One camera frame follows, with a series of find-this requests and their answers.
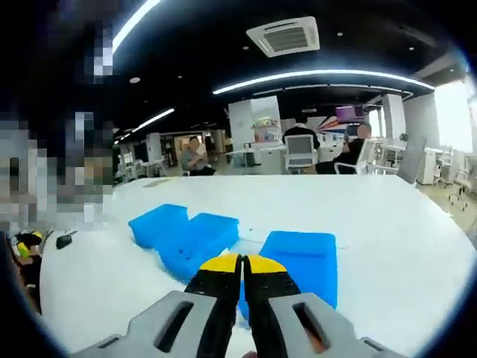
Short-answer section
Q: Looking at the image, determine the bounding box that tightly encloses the white mesh office chair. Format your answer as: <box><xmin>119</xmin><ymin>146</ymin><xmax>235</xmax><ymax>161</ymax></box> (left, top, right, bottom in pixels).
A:
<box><xmin>285</xmin><ymin>134</ymin><xmax>318</xmax><ymax>175</ymax></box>
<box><xmin>334</xmin><ymin>138</ymin><xmax>399</xmax><ymax>175</ymax></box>

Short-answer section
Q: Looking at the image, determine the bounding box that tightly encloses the blue plastic bin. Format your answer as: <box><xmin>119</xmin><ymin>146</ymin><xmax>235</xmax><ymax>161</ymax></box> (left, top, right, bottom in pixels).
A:
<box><xmin>154</xmin><ymin>212</ymin><xmax>240</xmax><ymax>283</ymax></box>
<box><xmin>238</xmin><ymin>230</ymin><xmax>338</xmax><ymax>322</ymax></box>
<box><xmin>127</xmin><ymin>203</ymin><xmax>189</xmax><ymax>250</ymax></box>

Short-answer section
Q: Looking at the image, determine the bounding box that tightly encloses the straight ceiling light strip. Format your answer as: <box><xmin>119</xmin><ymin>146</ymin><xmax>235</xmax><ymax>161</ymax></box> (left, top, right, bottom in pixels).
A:
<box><xmin>132</xmin><ymin>107</ymin><xmax>176</xmax><ymax>132</ymax></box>

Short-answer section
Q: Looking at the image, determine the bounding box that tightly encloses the curved ceiling light strip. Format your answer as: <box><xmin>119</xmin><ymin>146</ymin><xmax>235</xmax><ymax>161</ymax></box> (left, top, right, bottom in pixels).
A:
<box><xmin>212</xmin><ymin>69</ymin><xmax>436</xmax><ymax>95</ymax></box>

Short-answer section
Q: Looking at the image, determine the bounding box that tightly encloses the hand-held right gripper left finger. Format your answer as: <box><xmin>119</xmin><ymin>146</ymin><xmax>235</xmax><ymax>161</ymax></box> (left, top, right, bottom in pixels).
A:
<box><xmin>70</xmin><ymin>253</ymin><xmax>244</xmax><ymax>358</ymax></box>

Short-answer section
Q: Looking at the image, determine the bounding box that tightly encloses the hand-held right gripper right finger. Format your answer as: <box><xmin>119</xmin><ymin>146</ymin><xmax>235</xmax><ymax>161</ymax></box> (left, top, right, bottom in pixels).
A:
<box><xmin>241</xmin><ymin>254</ymin><xmax>407</xmax><ymax>358</ymax></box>

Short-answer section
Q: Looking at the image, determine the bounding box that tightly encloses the striped flag wall poster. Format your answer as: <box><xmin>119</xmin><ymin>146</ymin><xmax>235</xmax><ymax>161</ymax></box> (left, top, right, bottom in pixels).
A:
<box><xmin>316</xmin><ymin>114</ymin><xmax>350</xmax><ymax>131</ymax></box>

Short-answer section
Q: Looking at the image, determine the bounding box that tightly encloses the long curved ceiling light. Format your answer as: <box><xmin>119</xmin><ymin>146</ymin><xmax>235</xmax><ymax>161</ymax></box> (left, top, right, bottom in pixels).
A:
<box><xmin>111</xmin><ymin>0</ymin><xmax>162</xmax><ymax>53</ymax></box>

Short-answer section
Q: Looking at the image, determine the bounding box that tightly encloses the ceiling air conditioner vent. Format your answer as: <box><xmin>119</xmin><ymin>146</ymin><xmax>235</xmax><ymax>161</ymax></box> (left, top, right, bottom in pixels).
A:
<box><xmin>245</xmin><ymin>16</ymin><xmax>321</xmax><ymax>58</ymax></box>

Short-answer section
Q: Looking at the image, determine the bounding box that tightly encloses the white display shelf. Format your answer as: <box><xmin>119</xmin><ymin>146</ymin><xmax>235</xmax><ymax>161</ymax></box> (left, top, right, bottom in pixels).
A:
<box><xmin>251</xmin><ymin>117</ymin><xmax>281</xmax><ymax>145</ymax></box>

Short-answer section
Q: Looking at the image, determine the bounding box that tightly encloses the purple screen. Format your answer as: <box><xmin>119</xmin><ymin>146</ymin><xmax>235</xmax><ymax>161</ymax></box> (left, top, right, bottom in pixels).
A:
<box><xmin>335</xmin><ymin>105</ymin><xmax>364</xmax><ymax>121</ymax></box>

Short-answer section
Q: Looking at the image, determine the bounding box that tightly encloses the small black device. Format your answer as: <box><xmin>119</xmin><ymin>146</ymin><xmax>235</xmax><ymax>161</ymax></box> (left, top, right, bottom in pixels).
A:
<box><xmin>55</xmin><ymin>230</ymin><xmax>78</xmax><ymax>250</ymax></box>

